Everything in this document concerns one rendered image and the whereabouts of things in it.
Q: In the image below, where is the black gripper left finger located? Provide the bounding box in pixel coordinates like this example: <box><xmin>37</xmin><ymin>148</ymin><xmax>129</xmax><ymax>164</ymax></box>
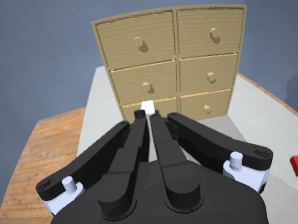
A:
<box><xmin>35</xmin><ymin>101</ymin><xmax>151</xmax><ymax>216</ymax></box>

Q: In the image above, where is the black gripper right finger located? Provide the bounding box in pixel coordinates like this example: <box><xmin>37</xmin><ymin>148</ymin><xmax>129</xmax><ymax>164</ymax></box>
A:
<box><xmin>147</xmin><ymin>100</ymin><xmax>273</xmax><ymax>208</ymax></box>

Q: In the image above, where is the small tan chest of drawers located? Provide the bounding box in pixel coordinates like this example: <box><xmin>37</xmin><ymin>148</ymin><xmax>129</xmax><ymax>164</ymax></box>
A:
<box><xmin>91</xmin><ymin>4</ymin><xmax>247</xmax><ymax>121</ymax></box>

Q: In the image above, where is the tan wooden drawer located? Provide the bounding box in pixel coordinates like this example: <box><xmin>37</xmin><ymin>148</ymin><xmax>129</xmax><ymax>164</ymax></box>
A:
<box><xmin>179</xmin><ymin>53</ymin><xmax>238</xmax><ymax>94</ymax></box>
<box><xmin>111</xmin><ymin>60</ymin><xmax>177</xmax><ymax>104</ymax></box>
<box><xmin>97</xmin><ymin>12</ymin><xmax>175</xmax><ymax>68</ymax></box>
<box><xmin>180</xmin><ymin>89</ymin><xmax>231</xmax><ymax>120</ymax></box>
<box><xmin>176</xmin><ymin>8</ymin><xmax>243</xmax><ymax>56</ymax></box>
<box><xmin>122</xmin><ymin>97</ymin><xmax>177</xmax><ymax>124</ymax></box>

